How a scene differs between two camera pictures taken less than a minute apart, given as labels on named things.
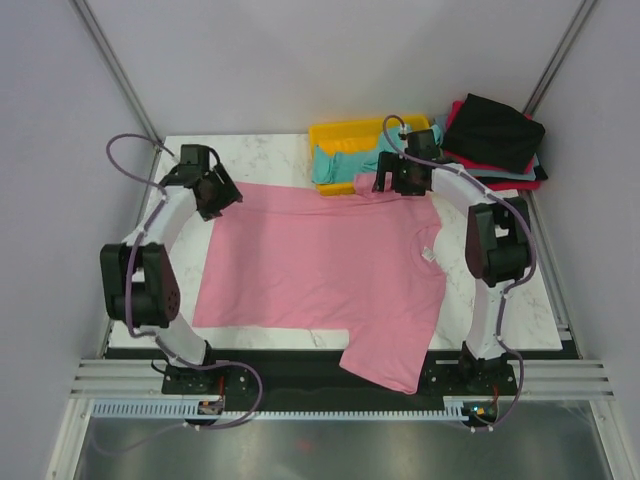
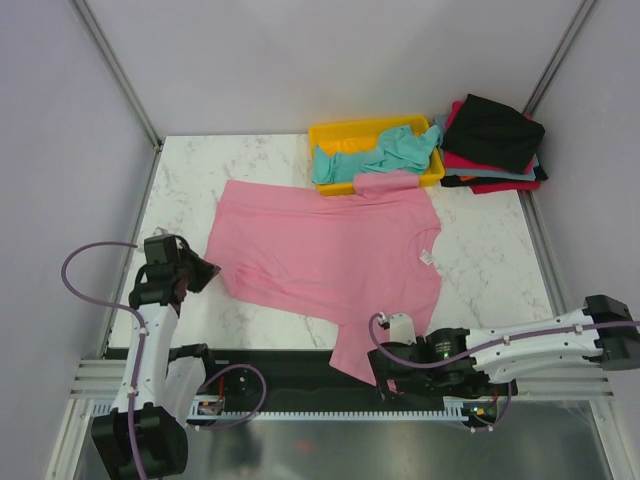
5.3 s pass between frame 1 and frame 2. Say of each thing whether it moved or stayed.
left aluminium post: stayed
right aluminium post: stayed
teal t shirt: stayed
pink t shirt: moved
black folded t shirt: stayed
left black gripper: moved
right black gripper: moved
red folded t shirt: stayed
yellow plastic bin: stayed
